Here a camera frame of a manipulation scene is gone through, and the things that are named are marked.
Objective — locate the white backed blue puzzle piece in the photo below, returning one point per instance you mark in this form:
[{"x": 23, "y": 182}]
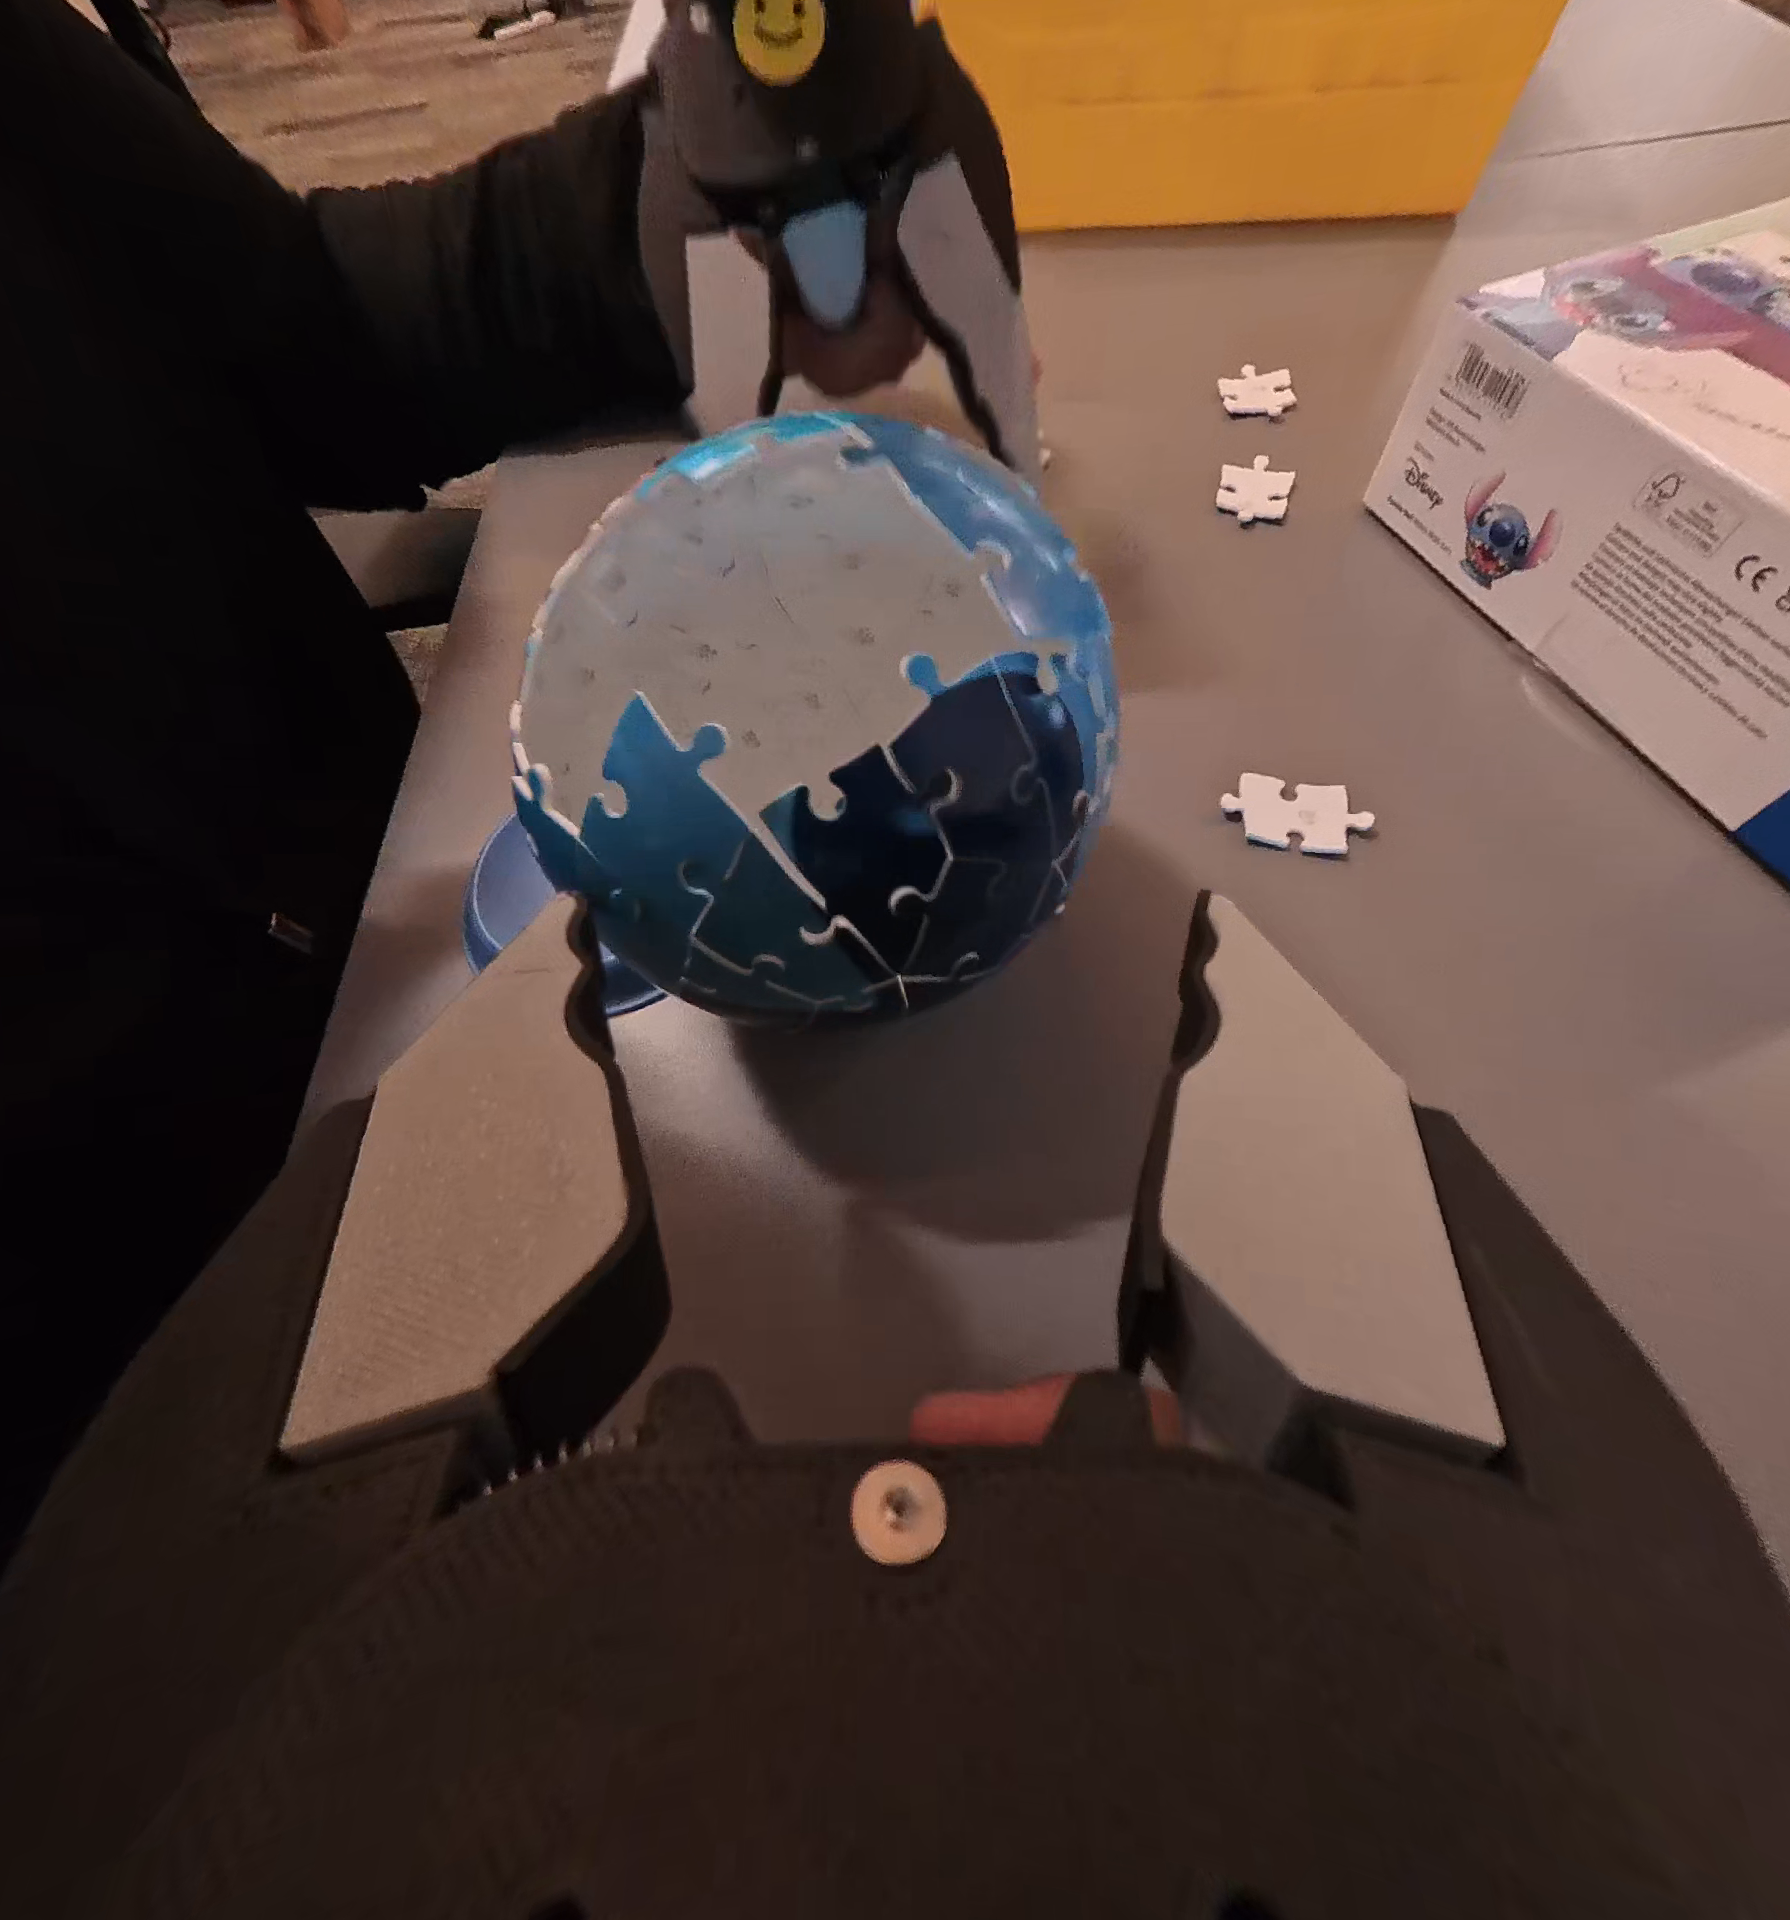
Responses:
[
  {"x": 1298, "y": 818},
  {"x": 1260, "y": 391},
  {"x": 1256, "y": 491}
]

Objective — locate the blue round ball stand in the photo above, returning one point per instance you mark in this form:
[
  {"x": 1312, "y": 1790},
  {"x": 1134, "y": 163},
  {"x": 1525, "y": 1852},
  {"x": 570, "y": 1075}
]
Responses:
[{"x": 498, "y": 914}]

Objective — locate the person's black clothed torso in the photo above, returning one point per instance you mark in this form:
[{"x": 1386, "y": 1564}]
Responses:
[{"x": 118, "y": 749}]

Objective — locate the person's right hand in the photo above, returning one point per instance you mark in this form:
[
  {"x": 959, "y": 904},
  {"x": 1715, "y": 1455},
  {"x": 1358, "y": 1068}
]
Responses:
[{"x": 982, "y": 1411}]

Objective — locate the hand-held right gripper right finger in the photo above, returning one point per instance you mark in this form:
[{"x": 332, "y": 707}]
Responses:
[{"x": 1315, "y": 1230}]

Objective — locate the wooden post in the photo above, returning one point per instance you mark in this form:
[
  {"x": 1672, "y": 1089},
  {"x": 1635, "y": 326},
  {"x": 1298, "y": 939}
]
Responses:
[{"x": 310, "y": 19}]

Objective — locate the person's left hand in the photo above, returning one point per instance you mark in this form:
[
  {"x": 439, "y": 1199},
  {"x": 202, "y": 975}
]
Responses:
[{"x": 859, "y": 360}]

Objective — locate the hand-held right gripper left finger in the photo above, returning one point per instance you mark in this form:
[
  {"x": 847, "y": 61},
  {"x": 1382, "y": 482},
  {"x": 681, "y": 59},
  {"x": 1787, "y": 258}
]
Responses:
[{"x": 446, "y": 1230}]

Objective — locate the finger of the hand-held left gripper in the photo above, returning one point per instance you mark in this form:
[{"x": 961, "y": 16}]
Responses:
[
  {"x": 727, "y": 332},
  {"x": 970, "y": 299}
]

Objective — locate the blue puzzle ball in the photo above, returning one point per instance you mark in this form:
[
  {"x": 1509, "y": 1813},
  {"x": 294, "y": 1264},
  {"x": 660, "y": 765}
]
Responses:
[{"x": 773, "y": 632}]

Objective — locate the white cartoon print puzzle box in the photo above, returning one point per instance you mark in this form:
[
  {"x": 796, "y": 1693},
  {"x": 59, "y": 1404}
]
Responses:
[{"x": 1645, "y": 496}]

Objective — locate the yellow stacked plastic bins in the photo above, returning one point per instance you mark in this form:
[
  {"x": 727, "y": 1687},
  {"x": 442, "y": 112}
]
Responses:
[{"x": 1239, "y": 107}]

